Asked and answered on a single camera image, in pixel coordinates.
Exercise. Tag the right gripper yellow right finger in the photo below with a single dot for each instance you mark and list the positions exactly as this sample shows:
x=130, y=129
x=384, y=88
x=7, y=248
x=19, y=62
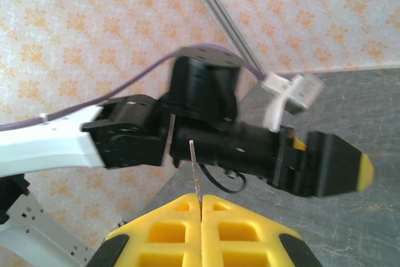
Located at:
x=243, y=248

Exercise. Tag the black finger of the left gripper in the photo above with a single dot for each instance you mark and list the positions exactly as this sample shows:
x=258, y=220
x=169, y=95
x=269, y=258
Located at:
x=298, y=145
x=337, y=167

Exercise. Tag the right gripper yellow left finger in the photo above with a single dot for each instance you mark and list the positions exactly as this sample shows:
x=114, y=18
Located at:
x=162, y=248

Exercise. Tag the small silver key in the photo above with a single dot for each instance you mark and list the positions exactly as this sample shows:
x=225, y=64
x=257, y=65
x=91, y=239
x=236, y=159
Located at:
x=194, y=170

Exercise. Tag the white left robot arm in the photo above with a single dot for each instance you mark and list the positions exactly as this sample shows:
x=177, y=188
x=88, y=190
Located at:
x=47, y=145

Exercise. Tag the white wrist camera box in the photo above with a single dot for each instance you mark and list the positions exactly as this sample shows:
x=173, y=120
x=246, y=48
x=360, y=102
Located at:
x=300, y=92

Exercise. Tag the aluminium rail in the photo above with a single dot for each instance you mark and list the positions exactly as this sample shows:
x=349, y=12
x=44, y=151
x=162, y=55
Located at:
x=225, y=20

